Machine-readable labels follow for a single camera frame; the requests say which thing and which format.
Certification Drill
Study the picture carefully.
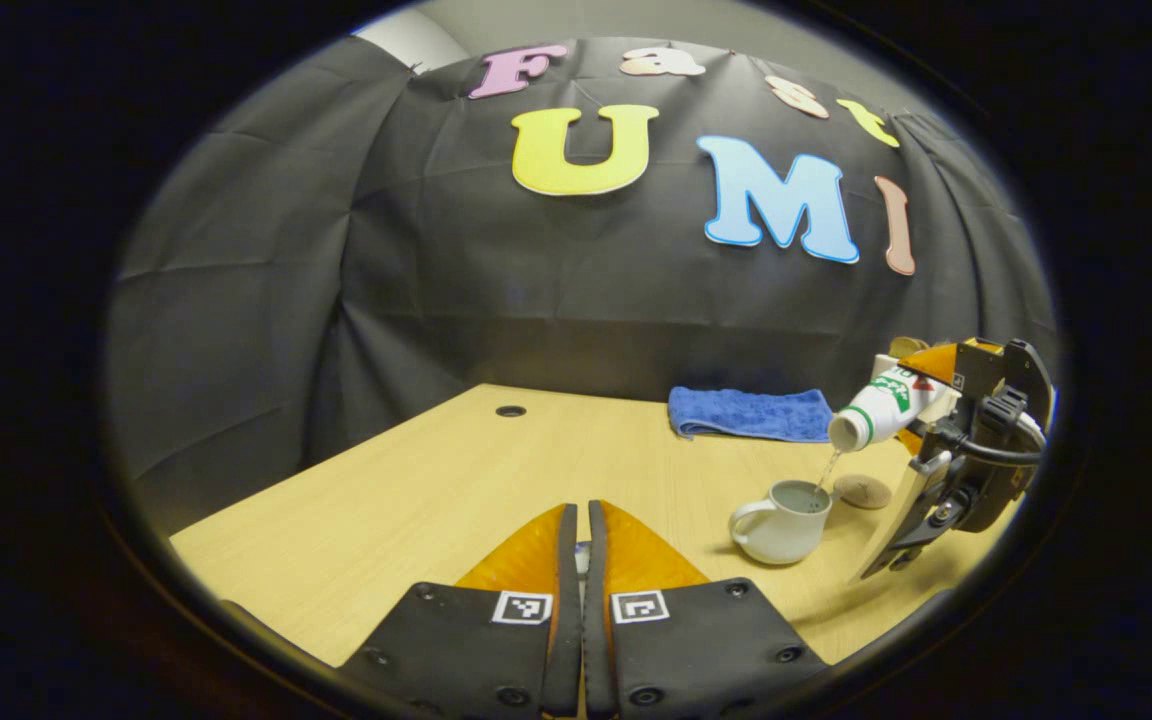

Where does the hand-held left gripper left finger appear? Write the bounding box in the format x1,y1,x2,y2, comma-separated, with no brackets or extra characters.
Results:
341,503,583,720

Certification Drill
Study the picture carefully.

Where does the black cable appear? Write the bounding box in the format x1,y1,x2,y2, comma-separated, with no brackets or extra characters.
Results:
936,428,1045,467

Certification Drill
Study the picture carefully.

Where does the blue folded towel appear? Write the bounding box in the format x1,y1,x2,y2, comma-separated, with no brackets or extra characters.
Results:
668,386,834,443

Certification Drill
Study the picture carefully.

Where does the round brown coaster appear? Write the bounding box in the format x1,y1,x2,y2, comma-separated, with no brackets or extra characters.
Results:
833,473,894,511

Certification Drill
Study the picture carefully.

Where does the white ceramic teacup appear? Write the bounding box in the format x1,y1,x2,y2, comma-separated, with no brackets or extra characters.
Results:
729,480,834,566

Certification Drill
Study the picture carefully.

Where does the white plastic water bottle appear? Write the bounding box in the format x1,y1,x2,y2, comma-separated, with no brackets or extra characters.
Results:
828,368,949,453

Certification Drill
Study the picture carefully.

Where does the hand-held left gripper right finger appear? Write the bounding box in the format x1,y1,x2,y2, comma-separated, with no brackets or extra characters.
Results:
584,500,827,720

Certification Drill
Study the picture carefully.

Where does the black backdrop cloth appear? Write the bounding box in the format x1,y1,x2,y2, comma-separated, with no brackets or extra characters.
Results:
106,38,1062,541

